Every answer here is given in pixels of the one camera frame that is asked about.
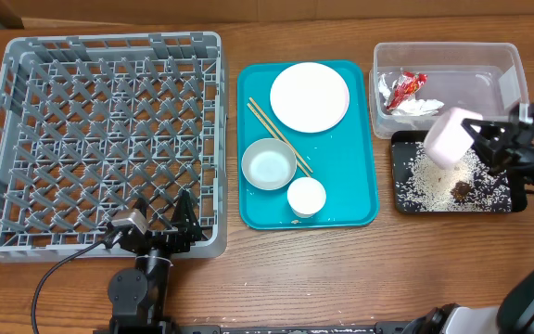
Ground pink bowl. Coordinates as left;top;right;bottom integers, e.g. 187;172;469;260
424;108;483;170

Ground rice and food leftovers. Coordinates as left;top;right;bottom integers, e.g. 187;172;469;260
394;141;513;213

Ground red snack wrapper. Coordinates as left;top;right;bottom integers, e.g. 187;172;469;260
386;71;428;111

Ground grey bowl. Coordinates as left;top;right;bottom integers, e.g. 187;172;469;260
241;138;297;190

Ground white cup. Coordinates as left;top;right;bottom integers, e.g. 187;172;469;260
286;177;326;218

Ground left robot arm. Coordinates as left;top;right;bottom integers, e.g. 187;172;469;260
105;190;203;334

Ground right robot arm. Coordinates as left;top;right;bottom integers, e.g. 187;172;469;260
403;116;534;334

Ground black waste tray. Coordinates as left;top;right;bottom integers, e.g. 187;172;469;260
389;129;528;215

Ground grey plastic dishwasher rack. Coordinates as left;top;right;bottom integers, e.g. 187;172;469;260
0;32;228;263

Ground clear plastic bin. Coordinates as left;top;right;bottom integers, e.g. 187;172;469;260
369;42;529;139

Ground teal plastic tray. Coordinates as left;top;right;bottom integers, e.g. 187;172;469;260
236;60;379;230

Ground wooden chopstick upper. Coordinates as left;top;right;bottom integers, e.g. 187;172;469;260
248;96;314;174

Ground large pink plate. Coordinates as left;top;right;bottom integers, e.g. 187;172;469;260
270;62;350;134

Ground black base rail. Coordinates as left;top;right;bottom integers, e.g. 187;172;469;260
93;317;435;334

